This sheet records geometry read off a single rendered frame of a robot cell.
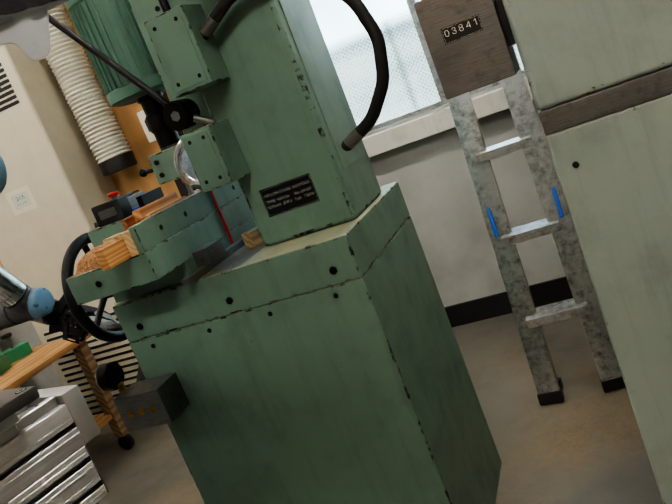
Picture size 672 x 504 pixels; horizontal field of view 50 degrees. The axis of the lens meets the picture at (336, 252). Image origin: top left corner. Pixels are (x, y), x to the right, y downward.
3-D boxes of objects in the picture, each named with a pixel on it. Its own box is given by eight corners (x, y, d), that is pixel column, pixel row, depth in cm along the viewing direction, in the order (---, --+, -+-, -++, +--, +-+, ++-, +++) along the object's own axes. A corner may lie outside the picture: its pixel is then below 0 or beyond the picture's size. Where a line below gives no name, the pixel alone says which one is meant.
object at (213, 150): (223, 183, 151) (200, 129, 148) (251, 172, 148) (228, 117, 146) (202, 194, 142) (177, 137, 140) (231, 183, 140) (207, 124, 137)
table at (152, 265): (184, 232, 206) (175, 213, 204) (274, 201, 194) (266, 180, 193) (43, 317, 151) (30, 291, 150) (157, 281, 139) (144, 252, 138)
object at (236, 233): (201, 247, 194) (195, 233, 193) (266, 225, 186) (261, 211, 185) (116, 303, 158) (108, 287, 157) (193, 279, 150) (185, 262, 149)
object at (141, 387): (146, 413, 163) (132, 382, 161) (190, 403, 158) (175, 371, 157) (126, 433, 155) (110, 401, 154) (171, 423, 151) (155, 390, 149)
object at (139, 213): (181, 221, 174) (169, 193, 173) (187, 218, 174) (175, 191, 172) (144, 241, 160) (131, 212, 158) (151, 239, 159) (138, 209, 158)
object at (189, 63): (194, 93, 146) (164, 21, 143) (231, 77, 143) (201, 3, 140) (173, 98, 139) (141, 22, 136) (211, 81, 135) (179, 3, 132)
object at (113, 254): (227, 199, 183) (221, 185, 182) (234, 197, 182) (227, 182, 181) (103, 271, 134) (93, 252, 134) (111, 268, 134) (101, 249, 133)
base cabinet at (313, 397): (312, 491, 213) (217, 274, 199) (502, 461, 190) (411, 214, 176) (250, 606, 172) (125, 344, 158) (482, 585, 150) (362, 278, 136)
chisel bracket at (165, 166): (176, 184, 171) (162, 151, 169) (225, 166, 166) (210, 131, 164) (160, 192, 165) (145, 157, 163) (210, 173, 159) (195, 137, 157)
